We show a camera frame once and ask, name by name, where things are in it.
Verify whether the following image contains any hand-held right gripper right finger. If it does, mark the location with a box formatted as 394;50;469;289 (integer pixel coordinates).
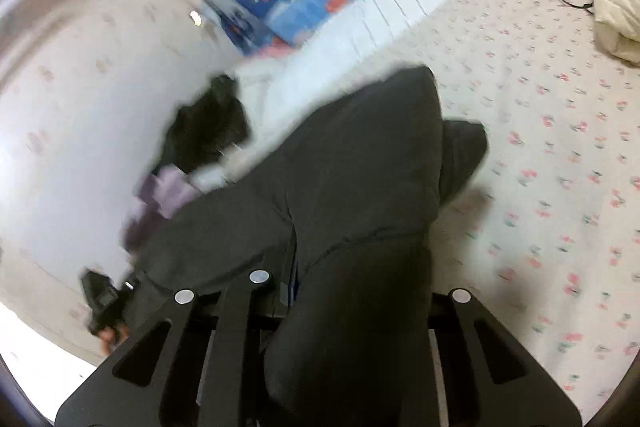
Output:
400;288;584;427

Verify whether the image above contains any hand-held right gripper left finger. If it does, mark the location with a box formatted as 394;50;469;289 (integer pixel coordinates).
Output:
55;232;302;427

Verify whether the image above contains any black puffer jacket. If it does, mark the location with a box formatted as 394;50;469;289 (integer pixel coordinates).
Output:
125;64;488;427

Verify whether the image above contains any person's left hand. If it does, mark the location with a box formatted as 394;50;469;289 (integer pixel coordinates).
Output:
97;326;130;352

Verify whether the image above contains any purple patterned garment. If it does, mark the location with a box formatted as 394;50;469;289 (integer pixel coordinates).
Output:
125;167;201;248

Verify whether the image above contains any black crumpled garment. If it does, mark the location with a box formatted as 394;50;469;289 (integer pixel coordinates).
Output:
160;74;251;172

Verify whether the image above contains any white striped duvet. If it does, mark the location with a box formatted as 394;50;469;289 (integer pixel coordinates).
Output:
190;0;468;188

